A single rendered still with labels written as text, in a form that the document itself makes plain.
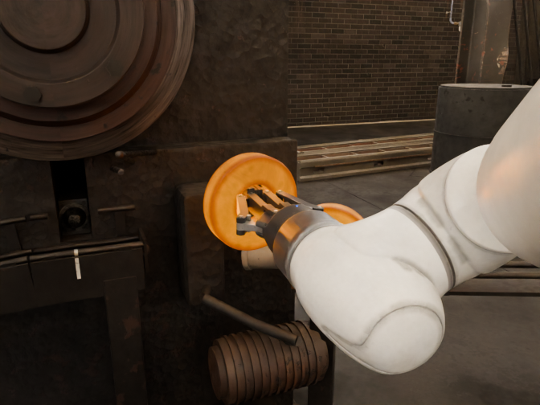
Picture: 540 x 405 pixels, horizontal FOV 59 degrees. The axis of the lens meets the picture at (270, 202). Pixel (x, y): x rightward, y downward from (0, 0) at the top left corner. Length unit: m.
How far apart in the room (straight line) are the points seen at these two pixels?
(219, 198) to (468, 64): 4.47
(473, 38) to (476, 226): 4.63
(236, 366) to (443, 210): 0.56
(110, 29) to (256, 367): 0.62
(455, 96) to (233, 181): 2.64
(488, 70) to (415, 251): 4.40
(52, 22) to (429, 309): 0.62
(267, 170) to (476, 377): 1.31
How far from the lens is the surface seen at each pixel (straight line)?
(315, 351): 0.96
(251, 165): 0.72
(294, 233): 0.52
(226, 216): 0.73
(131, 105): 0.85
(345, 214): 0.88
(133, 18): 0.79
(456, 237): 0.47
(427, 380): 1.81
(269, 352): 0.93
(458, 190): 0.46
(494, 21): 4.83
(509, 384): 1.89
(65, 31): 0.77
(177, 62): 0.88
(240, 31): 1.07
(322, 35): 7.84
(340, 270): 0.43
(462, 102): 3.23
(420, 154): 5.03
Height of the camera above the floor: 1.04
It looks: 17 degrees down
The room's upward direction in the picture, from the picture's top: straight up
